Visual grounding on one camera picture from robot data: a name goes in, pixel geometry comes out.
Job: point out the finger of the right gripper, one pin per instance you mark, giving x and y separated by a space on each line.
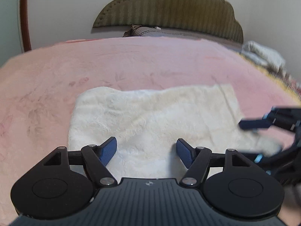
251 124

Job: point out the white folded cloth pile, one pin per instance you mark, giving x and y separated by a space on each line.
263 56

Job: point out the olive green padded headboard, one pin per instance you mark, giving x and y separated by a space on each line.
213 17

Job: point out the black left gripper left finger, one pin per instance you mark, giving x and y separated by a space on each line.
94 159

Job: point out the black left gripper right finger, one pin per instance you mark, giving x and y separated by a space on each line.
198 162

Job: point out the brown wooden door frame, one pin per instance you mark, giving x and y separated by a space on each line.
24 26

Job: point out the grey striped pillow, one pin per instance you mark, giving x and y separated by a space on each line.
142 31

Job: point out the cream white pants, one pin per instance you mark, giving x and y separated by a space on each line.
147 124

